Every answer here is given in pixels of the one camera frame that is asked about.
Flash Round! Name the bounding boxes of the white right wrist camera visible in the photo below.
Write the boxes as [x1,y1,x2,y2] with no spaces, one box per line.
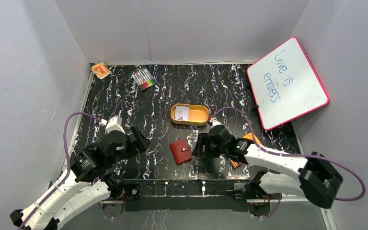
[207,117,222,128]

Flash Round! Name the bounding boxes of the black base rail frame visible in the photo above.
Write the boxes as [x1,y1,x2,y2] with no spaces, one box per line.
[46,179,299,219]

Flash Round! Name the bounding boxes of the pink framed whiteboard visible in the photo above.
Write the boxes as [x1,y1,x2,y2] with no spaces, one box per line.
[247,36,330,130]

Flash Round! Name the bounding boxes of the small orange card box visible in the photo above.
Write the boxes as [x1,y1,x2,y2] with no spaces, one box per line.
[91,62,111,79]

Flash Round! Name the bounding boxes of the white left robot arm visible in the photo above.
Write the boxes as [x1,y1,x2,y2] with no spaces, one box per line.
[10,125,150,230]

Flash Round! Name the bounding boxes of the pack of coloured markers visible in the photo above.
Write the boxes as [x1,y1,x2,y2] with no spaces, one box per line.
[132,68,157,91]

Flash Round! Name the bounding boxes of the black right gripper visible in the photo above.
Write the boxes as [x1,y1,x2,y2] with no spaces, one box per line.
[191,133,228,158]

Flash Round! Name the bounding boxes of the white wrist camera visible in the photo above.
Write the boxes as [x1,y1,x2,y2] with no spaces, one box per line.
[207,117,222,128]
[100,115,125,134]

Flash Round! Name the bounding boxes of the orange book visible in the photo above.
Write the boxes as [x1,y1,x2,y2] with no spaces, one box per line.
[227,133,262,169]

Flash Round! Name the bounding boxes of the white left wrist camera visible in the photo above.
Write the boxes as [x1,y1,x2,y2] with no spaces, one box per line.
[100,115,125,134]

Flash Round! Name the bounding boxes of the stack of remaining cards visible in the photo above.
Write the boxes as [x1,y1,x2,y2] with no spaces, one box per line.
[174,105,189,121]

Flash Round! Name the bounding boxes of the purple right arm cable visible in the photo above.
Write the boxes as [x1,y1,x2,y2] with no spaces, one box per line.
[211,107,367,202]

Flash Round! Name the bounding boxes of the orange oval tray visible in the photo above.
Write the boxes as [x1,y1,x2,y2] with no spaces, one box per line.
[170,103,210,126]

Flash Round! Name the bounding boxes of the red leather card holder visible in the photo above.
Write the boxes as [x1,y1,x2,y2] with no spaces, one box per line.
[170,139,192,165]

